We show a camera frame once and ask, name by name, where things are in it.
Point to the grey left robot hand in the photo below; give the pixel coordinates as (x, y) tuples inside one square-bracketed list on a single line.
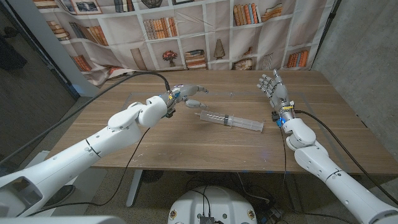
[(186, 90)]

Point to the stack of books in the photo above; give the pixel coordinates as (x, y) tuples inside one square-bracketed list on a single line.
[(192, 37)]

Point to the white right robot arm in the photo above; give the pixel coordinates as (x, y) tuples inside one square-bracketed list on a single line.
[(326, 168)]

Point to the black backdrop stand pole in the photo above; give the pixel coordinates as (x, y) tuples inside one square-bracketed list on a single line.
[(330, 21)]

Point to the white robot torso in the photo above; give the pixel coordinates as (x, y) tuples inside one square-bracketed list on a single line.
[(214, 205)]

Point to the dark grey door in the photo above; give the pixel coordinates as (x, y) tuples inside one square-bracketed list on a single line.
[(31, 102)]

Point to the white floor board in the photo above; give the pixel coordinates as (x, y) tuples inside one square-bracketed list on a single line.
[(37, 160)]

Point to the power strip with plugs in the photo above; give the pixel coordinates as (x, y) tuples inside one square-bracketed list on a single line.
[(273, 213)]

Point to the white table leg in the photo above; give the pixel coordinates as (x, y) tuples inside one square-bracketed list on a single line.
[(134, 189), (293, 193)]

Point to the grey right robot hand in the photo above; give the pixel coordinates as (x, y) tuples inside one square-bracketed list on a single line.
[(278, 91)]

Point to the large clear plastic syringe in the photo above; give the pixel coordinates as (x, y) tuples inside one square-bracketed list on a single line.
[(242, 123)]

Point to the black round fan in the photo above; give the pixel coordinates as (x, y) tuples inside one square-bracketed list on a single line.
[(152, 176)]

